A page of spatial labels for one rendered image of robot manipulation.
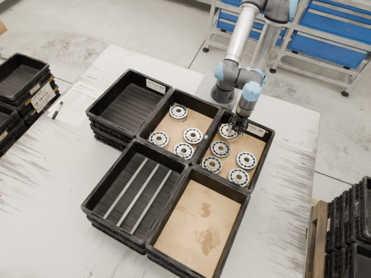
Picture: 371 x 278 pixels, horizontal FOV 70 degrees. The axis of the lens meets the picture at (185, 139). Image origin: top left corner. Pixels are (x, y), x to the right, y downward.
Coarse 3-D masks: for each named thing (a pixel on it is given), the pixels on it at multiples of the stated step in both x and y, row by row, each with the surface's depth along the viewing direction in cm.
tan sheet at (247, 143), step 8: (216, 136) 144; (248, 136) 146; (232, 144) 142; (240, 144) 142; (248, 144) 143; (256, 144) 143; (264, 144) 144; (208, 152) 137; (232, 152) 139; (240, 152) 139; (256, 152) 140; (224, 160) 136; (232, 160) 136; (256, 160) 137; (224, 168) 133; (232, 168) 133; (224, 176) 130; (248, 184) 129
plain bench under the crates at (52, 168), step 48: (240, 96) 182; (48, 144) 147; (96, 144) 149; (288, 144) 162; (0, 192) 129; (48, 192) 131; (288, 192) 143; (0, 240) 117; (48, 240) 118; (96, 240) 120; (240, 240) 126; (288, 240) 128
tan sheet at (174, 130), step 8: (176, 104) 155; (168, 112) 151; (192, 112) 152; (168, 120) 147; (184, 120) 148; (192, 120) 149; (200, 120) 149; (208, 120) 150; (160, 128) 144; (168, 128) 144; (176, 128) 145; (184, 128) 145; (200, 128) 146; (168, 136) 141; (176, 136) 141; (176, 144) 139; (184, 152) 136
